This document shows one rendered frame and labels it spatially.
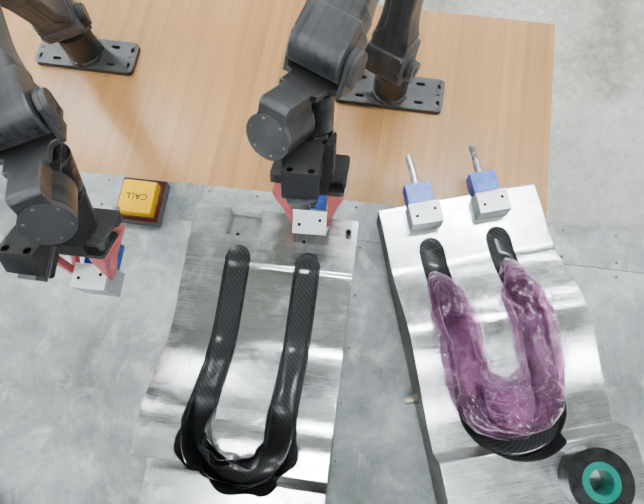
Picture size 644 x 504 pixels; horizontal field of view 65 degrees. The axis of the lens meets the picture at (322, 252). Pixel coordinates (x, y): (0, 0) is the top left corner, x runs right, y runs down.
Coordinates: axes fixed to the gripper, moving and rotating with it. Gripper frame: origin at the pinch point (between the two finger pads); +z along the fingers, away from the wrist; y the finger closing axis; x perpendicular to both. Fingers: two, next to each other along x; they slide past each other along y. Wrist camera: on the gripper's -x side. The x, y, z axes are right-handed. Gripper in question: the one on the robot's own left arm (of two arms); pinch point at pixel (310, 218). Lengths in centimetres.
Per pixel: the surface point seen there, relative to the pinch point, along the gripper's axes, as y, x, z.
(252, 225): -10.0, 4.6, 5.8
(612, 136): 94, 114, 38
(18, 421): -44, -21, 30
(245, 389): -6.3, -19.6, 15.5
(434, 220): 18.8, 5.9, 2.7
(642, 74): 106, 136, 23
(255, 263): -8.0, -2.7, 7.4
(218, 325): -12.4, -10.4, 13.6
